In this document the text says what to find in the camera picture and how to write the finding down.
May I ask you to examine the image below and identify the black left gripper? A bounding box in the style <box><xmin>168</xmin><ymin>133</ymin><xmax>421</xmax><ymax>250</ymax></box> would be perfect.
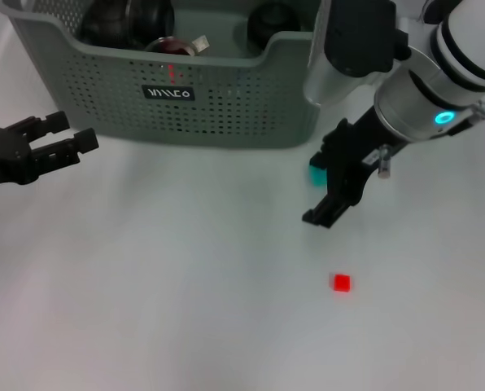
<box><xmin>0</xmin><ymin>111</ymin><xmax>100</xmax><ymax>191</ymax></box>

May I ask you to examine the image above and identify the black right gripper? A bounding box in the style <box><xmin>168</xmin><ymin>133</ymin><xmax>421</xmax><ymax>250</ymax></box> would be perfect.
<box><xmin>301</xmin><ymin>104</ymin><xmax>403</xmax><ymax>230</ymax></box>

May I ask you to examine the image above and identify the teal square brick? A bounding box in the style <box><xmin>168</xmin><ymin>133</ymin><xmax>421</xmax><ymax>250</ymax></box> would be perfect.
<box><xmin>308</xmin><ymin>162</ymin><xmax>328</xmax><ymax>187</ymax></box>

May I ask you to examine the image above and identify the red square brick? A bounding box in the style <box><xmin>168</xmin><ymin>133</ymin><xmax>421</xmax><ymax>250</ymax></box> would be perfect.
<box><xmin>332</xmin><ymin>273</ymin><xmax>352</xmax><ymax>292</ymax></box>

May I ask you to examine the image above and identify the orange-red brick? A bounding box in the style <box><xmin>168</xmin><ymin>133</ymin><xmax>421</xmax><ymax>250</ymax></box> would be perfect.
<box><xmin>149</xmin><ymin>37</ymin><xmax>190</xmax><ymax>82</ymax></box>

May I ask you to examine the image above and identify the glass teacup black base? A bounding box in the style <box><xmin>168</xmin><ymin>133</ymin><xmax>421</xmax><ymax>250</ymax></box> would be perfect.
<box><xmin>79</xmin><ymin>0</ymin><xmax>133</xmax><ymax>48</ymax></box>
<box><xmin>124</xmin><ymin>0</ymin><xmax>175</xmax><ymax>52</ymax></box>
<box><xmin>246</xmin><ymin>2</ymin><xmax>303</xmax><ymax>56</ymax></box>
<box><xmin>143</xmin><ymin>35</ymin><xmax>199</xmax><ymax>56</ymax></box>

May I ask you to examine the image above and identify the grey perforated storage bin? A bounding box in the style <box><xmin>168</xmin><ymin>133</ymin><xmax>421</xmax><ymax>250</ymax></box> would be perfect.
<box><xmin>6</xmin><ymin>0</ymin><xmax>333</xmax><ymax>148</ymax></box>

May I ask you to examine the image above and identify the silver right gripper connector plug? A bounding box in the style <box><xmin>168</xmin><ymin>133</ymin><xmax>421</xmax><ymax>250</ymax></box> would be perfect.
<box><xmin>376</xmin><ymin>144</ymin><xmax>392</xmax><ymax>180</ymax></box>

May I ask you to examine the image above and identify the dark right gripper cable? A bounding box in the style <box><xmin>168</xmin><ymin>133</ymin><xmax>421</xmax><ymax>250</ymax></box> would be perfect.
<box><xmin>437</xmin><ymin>116</ymin><xmax>478</xmax><ymax>140</ymax></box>

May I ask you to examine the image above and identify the black right wrist camera housing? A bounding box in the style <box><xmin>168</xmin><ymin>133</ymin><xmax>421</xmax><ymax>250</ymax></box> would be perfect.
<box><xmin>303</xmin><ymin>0</ymin><xmax>409</xmax><ymax>108</ymax></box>

